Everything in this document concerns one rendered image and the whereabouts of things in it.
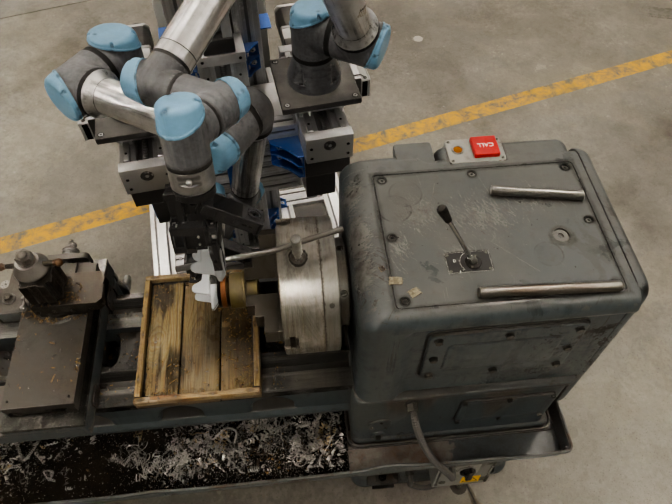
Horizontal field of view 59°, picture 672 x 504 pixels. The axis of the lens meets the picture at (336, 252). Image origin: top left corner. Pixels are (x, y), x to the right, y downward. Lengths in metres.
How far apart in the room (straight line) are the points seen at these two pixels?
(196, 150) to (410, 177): 0.57
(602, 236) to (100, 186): 2.48
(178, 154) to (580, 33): 3.53
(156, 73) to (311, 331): 0.59
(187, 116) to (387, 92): 2.66
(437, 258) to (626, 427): 1.55
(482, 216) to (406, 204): 0.16
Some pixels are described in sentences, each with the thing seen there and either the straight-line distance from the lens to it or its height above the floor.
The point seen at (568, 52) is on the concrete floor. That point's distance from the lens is 4.07.
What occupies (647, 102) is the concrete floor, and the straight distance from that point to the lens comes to 3.88.
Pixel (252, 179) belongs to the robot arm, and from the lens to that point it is 1.57.
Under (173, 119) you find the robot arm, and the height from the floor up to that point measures 1.65.
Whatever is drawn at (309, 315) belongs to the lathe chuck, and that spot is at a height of 1.17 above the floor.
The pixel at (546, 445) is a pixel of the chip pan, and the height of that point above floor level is 0.54.
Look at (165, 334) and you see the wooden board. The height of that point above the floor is 0.89.
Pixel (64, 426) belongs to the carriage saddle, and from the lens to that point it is 1.55.
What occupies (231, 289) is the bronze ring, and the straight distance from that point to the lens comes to 1.37.
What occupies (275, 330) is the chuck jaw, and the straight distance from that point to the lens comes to 1.31.
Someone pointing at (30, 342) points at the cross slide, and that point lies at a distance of 1.62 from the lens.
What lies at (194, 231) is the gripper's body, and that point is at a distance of 1.05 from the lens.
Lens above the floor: 2.27
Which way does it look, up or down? 55 degrees down
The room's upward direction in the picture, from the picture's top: straight up
